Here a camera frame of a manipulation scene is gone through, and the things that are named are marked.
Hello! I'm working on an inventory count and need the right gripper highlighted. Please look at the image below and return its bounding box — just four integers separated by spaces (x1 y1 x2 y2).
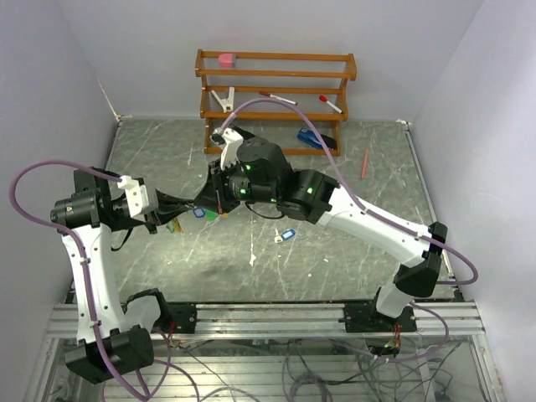
193 156 279 215

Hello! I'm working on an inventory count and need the blue tag key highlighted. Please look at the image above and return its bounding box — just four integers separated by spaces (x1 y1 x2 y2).
274 229 296 244
193 207 205 219

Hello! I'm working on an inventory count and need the metal disc keyring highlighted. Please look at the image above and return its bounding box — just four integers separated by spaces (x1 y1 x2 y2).
165 203 230 235

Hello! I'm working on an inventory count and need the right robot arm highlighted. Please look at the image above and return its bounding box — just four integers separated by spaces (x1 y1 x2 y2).
194 138 447 332

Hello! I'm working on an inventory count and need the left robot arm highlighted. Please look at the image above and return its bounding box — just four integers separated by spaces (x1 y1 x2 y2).
50 169 197 384

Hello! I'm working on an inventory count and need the green tag key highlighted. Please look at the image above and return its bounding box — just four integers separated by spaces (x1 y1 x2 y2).
205 210 218 221

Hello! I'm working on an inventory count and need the black stapler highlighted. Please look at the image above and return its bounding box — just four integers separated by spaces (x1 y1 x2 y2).
233 126 260 146

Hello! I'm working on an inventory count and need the white plastic clamp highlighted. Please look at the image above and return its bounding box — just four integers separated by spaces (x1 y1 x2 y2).
210 86 235 112

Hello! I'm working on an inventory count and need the blue stapler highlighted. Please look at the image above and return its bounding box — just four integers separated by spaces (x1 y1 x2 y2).
296 128 338 151

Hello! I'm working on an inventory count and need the red-capped marker pen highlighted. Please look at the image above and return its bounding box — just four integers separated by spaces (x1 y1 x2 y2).
258 90 298 106

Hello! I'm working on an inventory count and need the wooden three-tier rack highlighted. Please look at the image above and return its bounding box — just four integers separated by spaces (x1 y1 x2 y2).
194 49 358 155

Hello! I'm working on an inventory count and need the pink eraser block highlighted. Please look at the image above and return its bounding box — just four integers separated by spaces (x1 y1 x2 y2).
218 53 236 68

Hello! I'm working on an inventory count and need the red-capped white marker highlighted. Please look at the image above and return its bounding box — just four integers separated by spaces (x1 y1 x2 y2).
318 95 344 115

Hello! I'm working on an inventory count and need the orange pencil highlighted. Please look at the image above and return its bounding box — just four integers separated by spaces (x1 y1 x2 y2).
360 148 369 179

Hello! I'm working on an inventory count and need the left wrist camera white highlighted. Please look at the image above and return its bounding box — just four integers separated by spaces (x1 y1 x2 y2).
117 175 158 220

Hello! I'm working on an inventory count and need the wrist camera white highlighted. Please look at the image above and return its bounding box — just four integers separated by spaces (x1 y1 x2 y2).
210 128 244 171
117 175 158 220

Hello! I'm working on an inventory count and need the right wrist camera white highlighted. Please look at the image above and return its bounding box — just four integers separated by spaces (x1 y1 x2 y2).
210 128 244 171

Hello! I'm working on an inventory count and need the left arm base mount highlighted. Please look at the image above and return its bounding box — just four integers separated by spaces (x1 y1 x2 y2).
155 302 198 334

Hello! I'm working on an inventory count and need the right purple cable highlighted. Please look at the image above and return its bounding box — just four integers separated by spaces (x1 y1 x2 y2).
219 98 479 364

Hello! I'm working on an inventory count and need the purple cable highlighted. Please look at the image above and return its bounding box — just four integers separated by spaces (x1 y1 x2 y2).
8 159 173 399
219 98 479 364

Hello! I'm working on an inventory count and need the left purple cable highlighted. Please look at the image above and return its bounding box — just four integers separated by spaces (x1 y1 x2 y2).
8 159 173 399

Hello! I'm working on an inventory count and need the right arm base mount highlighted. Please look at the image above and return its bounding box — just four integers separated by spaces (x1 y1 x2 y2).
338 301 417 333

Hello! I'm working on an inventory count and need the aluminium frame rail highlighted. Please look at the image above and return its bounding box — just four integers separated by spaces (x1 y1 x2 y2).
45 299 486 339

